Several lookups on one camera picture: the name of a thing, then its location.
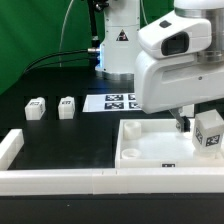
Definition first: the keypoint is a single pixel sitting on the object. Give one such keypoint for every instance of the white sheet with AprilTags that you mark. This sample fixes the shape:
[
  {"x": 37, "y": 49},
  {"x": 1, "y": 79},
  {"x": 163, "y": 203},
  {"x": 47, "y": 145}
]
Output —
[{"x": 110, "y": 102}]

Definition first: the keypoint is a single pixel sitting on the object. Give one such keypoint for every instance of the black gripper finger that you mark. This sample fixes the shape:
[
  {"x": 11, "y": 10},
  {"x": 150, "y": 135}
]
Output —
[{"x": 180, "y": 123}]

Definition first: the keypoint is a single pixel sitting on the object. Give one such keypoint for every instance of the white U-shaped obstacle fence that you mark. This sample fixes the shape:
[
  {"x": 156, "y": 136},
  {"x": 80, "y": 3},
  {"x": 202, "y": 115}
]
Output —
[{"x": 100, "y": 181}]

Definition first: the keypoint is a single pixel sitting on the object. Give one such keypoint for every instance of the white square tabletop tray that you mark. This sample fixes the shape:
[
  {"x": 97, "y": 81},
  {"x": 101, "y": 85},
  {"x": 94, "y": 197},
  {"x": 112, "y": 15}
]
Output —
[{"x": 156, "y": 143}]

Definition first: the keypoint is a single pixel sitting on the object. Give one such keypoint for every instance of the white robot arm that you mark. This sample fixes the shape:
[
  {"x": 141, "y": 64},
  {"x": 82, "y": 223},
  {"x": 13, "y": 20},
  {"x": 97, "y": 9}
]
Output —
[{"x": 175, "y": 61}]

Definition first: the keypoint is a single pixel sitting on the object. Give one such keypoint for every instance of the black camera pole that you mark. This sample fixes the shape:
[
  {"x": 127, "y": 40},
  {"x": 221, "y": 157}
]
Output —
[{"x": 94, "y": 34}]

